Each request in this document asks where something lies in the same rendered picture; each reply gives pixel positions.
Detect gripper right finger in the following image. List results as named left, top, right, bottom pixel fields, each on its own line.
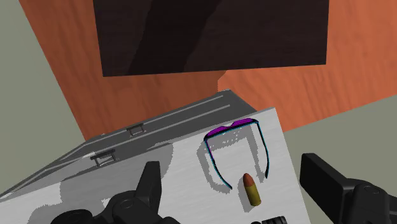
left=299, top=153, right=397, bottom=224

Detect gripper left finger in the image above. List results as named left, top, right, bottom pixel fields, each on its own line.
left=51, top=160, right=181, bottom=224

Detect white chest of drawers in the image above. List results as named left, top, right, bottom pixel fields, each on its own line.
left=0, top=89, right=312, bottom=224

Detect orange and yellow bullet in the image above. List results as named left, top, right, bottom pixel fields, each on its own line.
left=242, top=172, right=262, bottom=207

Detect purple sunglasses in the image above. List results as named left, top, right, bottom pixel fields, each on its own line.
left=203, top=118, right=270, bottom=191

